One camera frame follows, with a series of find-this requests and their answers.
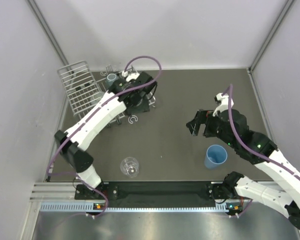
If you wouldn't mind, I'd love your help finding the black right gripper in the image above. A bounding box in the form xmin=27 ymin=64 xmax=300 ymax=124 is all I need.
xmin=186 ymin=108 xmax=237 ymax=149

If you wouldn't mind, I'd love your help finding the blue-grey ceramic mug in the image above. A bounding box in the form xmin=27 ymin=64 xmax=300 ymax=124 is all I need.
xmin=105 ymin=73 xmax=119 ymax=88

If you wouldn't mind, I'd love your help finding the clear glass tumbler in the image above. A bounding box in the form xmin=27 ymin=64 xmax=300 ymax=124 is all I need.
xmin=120 ymin=157 xmax=140 ymax=178

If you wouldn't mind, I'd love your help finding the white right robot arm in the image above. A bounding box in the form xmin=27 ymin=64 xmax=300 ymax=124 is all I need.
xmin=186 ymin=109 xmax=300 ymax=230

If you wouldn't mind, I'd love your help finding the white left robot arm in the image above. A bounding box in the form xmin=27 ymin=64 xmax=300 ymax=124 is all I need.
xmin=50 ymin=76 xmax=157 ymax=199

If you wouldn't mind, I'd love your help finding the small metal c-shaped hook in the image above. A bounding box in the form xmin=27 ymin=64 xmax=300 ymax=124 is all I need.
xmin=128 ymin=115 xmax=139 ymax=124

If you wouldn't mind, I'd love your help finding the blue plastic cup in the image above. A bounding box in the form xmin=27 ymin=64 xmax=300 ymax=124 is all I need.
xmin=204 ymin=144 xmax=228 ymax=169

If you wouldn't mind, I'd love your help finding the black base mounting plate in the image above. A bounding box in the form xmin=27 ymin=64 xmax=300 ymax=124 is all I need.
xmin=74 ymin=180 xmax=251 ymax=208

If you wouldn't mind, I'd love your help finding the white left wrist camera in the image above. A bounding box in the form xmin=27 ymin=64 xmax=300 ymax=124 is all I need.
xmin=121 ymin=71 xmax=153 ymax=88

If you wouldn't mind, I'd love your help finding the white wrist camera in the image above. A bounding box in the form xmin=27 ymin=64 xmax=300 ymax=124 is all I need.
xmin=121 ymin=71 xmax=153 ymax=88
xmin=212 ymin=93 xmax=234 ymax=117

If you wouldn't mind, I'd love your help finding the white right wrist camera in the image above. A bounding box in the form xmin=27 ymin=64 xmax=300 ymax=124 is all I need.
xmin=212 ymin=93 xmax=234 ymax=117

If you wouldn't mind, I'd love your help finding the metal wire dish rack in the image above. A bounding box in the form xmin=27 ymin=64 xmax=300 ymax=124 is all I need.
xmin=57 ymin=61 xmax=158 ymax=127

